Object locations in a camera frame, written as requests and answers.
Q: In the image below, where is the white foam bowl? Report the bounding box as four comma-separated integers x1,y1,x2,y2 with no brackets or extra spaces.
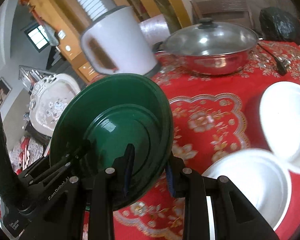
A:
259,81,300,174
202,148,292,230

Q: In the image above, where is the black power plug cable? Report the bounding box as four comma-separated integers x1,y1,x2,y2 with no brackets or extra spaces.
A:
257,42,289,76

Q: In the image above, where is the wooden cabinet door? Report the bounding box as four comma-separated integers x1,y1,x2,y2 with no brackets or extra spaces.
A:
39,0,101,83

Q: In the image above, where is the green plastic bowl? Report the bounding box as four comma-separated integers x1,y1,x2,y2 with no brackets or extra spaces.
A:
50,74,173,210

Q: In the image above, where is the white electric kettle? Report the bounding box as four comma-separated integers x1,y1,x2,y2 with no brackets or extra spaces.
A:
80,5,160,77

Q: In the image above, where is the framed wall picture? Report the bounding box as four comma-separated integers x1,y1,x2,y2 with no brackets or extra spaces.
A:
0,77,12,109

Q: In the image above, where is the sofa with floral cover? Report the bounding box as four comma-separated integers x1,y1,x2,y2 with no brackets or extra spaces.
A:
8,136,44,174

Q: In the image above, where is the steel pot with glass lid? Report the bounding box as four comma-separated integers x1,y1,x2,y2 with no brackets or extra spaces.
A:
153,18,259,76

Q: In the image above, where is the dark green plastic bag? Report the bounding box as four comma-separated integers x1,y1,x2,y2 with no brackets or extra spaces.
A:
259,7,300,44

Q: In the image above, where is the grey hanging towel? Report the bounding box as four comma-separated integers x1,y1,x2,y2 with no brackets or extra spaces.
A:
43,23,59,47

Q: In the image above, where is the white ornate chair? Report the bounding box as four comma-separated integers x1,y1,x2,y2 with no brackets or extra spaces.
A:
29,73,81,137

